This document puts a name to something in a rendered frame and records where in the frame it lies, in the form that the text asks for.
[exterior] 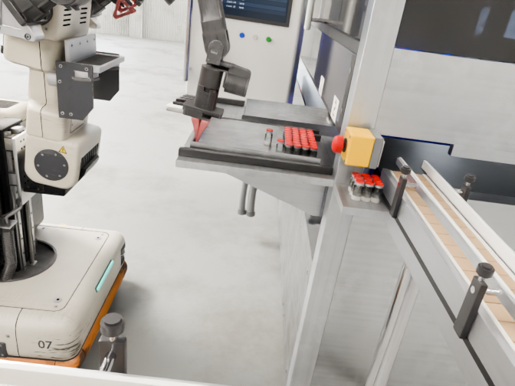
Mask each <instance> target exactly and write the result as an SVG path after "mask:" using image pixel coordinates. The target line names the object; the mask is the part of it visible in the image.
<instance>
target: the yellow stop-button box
mask: <svg viewBox="0 0 515 386"><path fill-rule="evenodd" d="M383 141H384V139H383V138H382V137H381V135H380V134H379V133H378V131H377V130H376V129H370V130H368V129H363V128H357V127H351V126H347V127H346V131H345V136H344V142H345V145H344V148H343V150H342V152H341V153H340V155H341V156H342V158H343V161H344V163H345V165H351V166H357V167H363V168H373V169H376V167H377V164H378V160H379V156H380V152H381V149H382V144H383Z"/></svg>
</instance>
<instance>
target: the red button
mask: <svg viewBox="0 0 515 386"><path fill-rule="evenodd" d="M344 145H345V142H344V137H343V136H338V135H337V136H334V138H333V141H332V150H333V152H335V153H341V152H342V150H343V148H344Z"/></svg>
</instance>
